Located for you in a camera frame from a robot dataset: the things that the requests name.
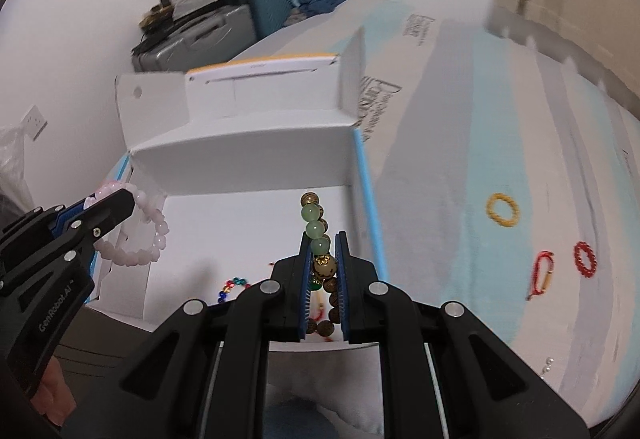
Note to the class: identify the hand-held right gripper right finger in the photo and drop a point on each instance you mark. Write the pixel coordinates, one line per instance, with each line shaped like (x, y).
(342, 291)

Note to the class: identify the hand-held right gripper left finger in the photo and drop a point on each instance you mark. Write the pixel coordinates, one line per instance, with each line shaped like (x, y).
(303, 291)

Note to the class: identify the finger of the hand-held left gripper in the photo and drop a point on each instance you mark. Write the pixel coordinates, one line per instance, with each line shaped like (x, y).
(70, 214)
(107, 214)

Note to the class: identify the white cardboard box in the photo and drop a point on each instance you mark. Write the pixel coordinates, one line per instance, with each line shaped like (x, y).
(240, 154)

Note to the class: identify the white pearl jewelry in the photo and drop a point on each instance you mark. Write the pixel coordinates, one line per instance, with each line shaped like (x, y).
(547, 364)

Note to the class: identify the person's left hand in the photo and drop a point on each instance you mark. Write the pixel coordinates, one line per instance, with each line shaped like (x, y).
(52, 391)

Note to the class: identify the clear plastic bag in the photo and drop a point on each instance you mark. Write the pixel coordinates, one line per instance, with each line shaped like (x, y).
(11, 164)

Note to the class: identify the grey suitcase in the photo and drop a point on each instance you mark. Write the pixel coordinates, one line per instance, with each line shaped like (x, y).
(200, 41)

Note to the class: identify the blue and grey striped mattress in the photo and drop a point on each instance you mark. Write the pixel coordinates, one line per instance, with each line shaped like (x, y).
(450, 119)

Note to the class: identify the white wall socket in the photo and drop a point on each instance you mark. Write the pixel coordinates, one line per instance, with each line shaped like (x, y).
(34, 121)

